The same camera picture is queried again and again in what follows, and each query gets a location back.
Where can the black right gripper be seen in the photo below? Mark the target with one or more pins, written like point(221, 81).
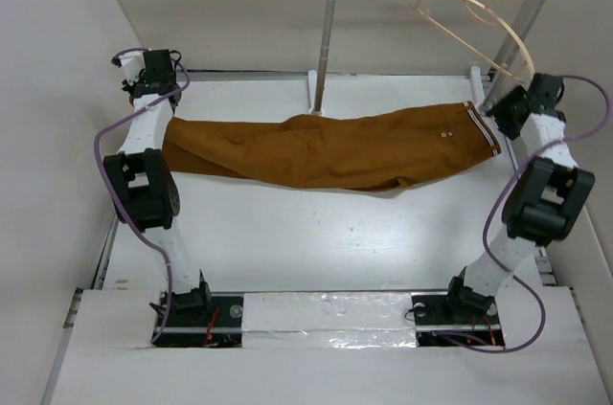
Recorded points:
point(500, 112)

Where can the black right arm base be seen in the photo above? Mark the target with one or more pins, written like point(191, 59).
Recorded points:
point(437, 325)

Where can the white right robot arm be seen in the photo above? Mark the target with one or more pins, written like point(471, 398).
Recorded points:
point(540, 204)

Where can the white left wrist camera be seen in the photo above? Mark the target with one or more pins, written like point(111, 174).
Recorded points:
point(131, 64)

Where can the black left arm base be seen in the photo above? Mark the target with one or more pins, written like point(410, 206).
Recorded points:
point(217, 328)

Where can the beige wooden clothes hanger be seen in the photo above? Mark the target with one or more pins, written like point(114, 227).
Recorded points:
point(487, 16)

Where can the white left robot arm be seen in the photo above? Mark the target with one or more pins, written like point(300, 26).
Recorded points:
point(143, 191)

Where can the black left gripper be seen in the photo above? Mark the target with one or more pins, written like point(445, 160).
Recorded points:
point(130, 88)

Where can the brown trousers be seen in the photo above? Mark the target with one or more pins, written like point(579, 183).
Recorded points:
point(391, 151)

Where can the silver foil tape strip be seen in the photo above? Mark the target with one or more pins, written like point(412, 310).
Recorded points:
point(328, 320)

